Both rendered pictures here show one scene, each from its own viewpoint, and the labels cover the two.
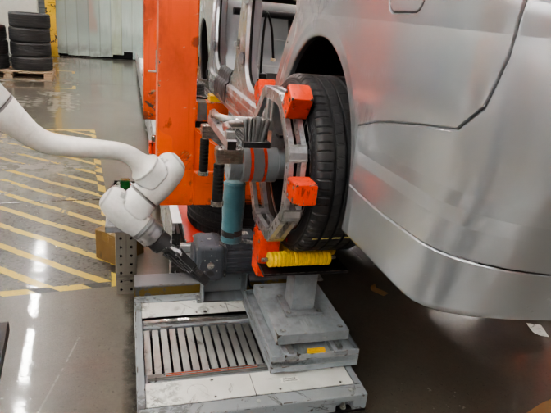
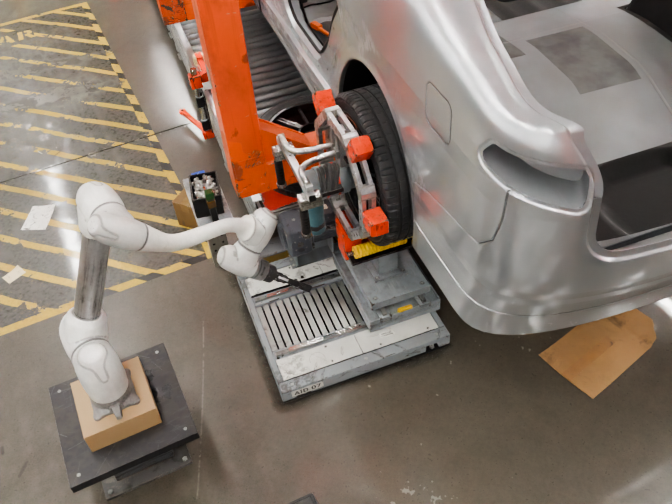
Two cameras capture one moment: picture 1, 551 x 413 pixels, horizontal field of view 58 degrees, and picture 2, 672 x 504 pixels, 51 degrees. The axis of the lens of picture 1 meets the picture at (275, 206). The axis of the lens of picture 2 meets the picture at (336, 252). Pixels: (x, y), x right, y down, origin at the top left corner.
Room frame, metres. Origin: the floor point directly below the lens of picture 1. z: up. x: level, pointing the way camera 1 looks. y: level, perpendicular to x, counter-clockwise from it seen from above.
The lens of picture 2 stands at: (-0.46, 0.07, 2.69)
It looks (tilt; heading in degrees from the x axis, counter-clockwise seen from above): 45 degrees down; 1
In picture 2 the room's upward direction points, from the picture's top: 5 degrees counter-clockwise
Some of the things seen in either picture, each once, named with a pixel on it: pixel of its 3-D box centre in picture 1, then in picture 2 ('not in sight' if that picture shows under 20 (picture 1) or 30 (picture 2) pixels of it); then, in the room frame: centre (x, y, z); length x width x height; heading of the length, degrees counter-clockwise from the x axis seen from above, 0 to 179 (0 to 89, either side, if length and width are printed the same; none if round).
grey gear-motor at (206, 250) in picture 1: (236, 267); (322, 234); (2.09, 0.15, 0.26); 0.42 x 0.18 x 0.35; 107
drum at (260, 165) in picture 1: (254, 162); (328, 180); (1.79, 0.09, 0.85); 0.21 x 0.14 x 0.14; 107
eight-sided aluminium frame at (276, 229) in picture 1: (273, 163); (344, 175); (1.81, 0.02, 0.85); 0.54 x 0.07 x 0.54; 17
